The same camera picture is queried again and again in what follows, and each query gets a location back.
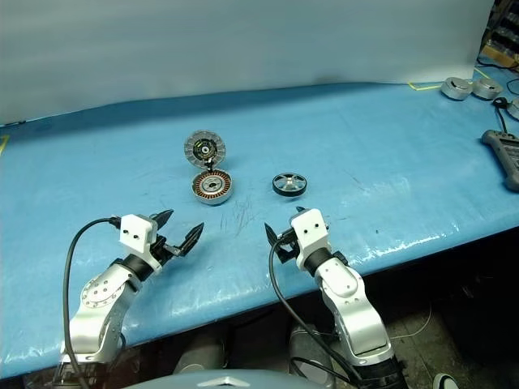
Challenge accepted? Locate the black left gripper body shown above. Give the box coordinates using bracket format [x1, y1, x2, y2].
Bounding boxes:
[150, 233, 184, 267]

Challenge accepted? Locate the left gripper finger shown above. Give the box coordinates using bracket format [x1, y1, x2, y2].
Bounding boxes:
[178, 221, 205, 257]
[148, 208, 175, 233]

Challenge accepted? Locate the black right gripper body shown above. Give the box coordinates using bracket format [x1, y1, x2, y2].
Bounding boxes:
[275, 228, 300, 263]

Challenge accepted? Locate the black ring motor rotor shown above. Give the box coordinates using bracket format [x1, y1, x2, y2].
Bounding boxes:
[270, 172, 310, 199]

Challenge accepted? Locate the silver motor stator housing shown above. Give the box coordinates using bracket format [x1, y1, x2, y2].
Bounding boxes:
[189, 166, 234, 207]

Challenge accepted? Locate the finned silver motor cover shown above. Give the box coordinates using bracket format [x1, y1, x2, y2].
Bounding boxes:
[182, 127, 227, 169]

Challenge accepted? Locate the assembled silver motor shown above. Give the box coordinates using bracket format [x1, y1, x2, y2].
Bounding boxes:
[471, 76, 504, 100]
[440, 76, 474, 100]

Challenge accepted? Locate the blue plastic table cover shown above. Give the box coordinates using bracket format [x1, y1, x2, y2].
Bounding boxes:
[0, 64, 519, 380]

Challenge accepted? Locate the dark rounded grey shape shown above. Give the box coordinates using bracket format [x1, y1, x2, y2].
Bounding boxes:
[288, 323, 335, 377]
[173, 335, 227, 374]

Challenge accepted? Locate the grey robot torso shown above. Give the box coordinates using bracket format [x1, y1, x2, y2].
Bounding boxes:
[132, 366, 346, 389]

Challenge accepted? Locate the white shoe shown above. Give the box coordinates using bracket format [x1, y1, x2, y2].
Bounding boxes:
[432, 371, 461, 389]

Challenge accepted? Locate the grey handheld controller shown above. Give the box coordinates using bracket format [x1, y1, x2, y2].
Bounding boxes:
[480, 129, 519, 192]

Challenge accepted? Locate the cardboard box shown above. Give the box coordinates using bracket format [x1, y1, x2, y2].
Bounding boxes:
[479, 41, 519, 69]

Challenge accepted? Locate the storage shelf with parts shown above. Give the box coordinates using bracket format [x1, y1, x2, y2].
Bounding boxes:
[484, 0, 519, 46]

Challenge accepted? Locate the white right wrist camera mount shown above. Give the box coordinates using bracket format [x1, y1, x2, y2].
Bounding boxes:
[289, 208, 332, 269]

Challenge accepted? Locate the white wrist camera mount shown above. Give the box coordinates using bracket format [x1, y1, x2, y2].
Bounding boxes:
[118, 213, 163, 273]
[289, 208, 332, 269]

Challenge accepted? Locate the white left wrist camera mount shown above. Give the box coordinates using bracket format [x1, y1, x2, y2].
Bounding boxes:
[118, 213, 163, 273]

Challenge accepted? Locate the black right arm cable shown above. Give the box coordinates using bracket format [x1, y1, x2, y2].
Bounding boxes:
[268, 237, 366, 386]

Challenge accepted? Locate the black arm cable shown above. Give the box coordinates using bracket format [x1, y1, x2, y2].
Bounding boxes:
[268, 237, 366, 386]
[62, 217, 122, 389]

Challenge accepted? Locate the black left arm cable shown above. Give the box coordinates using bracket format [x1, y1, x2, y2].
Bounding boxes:
[62, 217, 122, 389]

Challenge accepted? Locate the thin white floor cable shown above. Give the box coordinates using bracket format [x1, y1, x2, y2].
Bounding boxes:
[388, 302, 433, 342]

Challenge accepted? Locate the thin black cable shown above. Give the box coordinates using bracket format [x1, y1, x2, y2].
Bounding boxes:
[491, 96, 513, 133]

